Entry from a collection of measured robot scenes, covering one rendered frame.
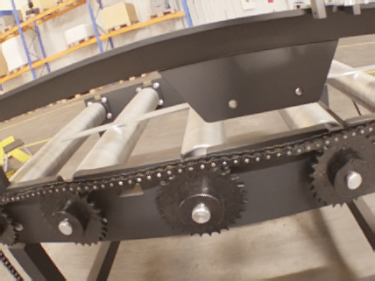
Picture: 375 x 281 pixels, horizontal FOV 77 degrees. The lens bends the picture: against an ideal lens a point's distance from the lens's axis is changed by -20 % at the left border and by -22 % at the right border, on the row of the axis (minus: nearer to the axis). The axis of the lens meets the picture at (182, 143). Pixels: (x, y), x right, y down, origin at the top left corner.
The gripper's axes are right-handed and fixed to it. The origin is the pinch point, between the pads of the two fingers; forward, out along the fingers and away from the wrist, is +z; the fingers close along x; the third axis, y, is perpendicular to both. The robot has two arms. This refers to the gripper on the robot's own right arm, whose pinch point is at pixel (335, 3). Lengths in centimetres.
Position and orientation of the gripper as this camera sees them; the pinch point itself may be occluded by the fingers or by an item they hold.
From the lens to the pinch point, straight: 45.5
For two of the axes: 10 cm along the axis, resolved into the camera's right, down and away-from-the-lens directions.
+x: 9.6, -1.9, -1.8
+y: -0.9, 4.2, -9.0
